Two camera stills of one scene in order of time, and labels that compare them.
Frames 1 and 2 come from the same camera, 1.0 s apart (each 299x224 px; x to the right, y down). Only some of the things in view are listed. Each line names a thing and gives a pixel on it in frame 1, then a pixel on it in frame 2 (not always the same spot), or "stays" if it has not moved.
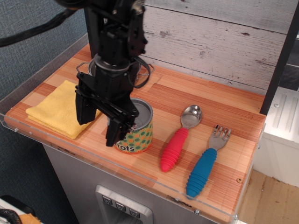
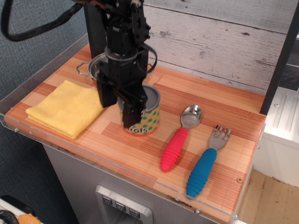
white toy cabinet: x=278 y=154 stays
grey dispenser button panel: x=115 y=208 stays
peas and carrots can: x=139 y=139 -> x=149 y=121
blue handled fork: x=202 y=168 stays
